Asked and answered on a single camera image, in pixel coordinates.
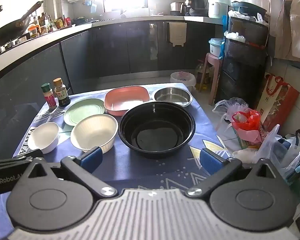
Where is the small white bowl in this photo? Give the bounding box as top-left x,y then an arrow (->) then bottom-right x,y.
27,122 -> 60,154

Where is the black coffee machine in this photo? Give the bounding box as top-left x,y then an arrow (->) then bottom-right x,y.
184,0 -> 208,16

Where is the green round plate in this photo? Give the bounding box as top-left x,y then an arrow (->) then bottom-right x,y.
64,98 -> 106,126

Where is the pink square plate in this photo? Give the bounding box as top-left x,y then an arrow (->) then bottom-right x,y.
104,86 -> 150,117

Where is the green-capped spice bottle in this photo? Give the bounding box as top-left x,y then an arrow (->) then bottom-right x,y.
41,83 -> 58,109

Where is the gas stove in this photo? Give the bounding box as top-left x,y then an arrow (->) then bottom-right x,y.
0,38 -> 24,56

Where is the white kitchen countertop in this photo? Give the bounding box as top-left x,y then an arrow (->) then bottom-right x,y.
0,15 -> 224,79

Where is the white plastic bag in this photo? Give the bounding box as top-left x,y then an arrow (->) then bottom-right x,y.
259,125 -> 300,180

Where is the black mesh rack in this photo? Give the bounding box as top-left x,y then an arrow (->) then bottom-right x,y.
218,16 -> 273,107

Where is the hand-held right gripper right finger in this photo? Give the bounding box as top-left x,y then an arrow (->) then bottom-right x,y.
186,148 -> 278,197

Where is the hanging beige apron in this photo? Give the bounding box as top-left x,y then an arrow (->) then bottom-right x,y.
269,0 -> 300,63

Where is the black wok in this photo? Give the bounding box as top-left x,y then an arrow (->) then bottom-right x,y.
0,0 -> 45,46

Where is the blue printed tablecloth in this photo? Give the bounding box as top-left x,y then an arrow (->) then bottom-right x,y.
0,82 -> 230,240

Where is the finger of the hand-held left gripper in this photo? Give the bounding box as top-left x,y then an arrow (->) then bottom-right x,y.
22,149 -> 44,159

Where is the brown-capped sauce bottle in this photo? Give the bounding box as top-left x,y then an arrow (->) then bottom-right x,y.
53,78 -> 71,107

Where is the silver pot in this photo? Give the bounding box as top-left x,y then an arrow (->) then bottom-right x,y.
170,2 -> 185,15

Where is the clear plastic bag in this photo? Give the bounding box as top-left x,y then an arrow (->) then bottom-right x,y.
212,97 -> 249,123

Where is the white hanging bin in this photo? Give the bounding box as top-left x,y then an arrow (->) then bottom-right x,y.
166,22 -> 187,47

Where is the group of condiment bottles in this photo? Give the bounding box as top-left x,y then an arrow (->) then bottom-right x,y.
27,12 -> 73,38

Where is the black plastic bowl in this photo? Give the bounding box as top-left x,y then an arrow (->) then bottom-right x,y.
118,101 -> 196,159

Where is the pink plastic stool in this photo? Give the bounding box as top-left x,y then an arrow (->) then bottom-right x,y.
199,53 -> 222,105

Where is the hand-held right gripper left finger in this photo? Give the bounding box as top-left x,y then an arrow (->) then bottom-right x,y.
24,147 -> 117,198

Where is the stainless steel dish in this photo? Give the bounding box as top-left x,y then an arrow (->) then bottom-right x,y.
154,87 -> 193,107

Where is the red plastic bag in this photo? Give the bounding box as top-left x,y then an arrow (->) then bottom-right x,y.
232,110 -> 262,131

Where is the red gift bag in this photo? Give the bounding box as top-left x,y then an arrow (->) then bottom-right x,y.
256,74 -> 300,132

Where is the cream ribbed bowl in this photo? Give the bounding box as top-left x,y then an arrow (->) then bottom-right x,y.
70,114 -> 119,154

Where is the trash bin with white bag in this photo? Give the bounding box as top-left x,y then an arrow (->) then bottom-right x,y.
170,72 -> 197,93

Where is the black pan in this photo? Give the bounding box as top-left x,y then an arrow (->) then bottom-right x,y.
231,1 -> 267,16

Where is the yellow oil bottle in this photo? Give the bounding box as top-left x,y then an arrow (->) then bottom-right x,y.
195,64 -> 211,91

